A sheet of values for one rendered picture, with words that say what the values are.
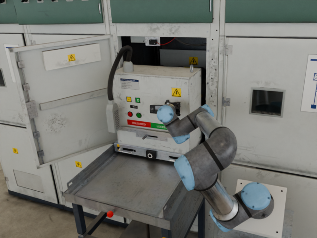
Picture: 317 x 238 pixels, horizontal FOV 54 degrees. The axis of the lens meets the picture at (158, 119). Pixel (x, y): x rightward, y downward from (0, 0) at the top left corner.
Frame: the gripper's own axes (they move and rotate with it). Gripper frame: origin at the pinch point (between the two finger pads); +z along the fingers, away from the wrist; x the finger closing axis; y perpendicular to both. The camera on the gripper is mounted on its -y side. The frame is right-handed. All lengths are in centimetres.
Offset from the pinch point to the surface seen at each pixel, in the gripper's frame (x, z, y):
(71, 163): -54, 61, -89
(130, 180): -41.1, -8.0, -21.1
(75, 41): 37, 6, -57
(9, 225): -111, 57, -147
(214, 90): 8.2, 14.1, 24.8
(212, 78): 15.2, 12.6, 23.3
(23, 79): 16, -10, -82
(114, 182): -42, -11, -30
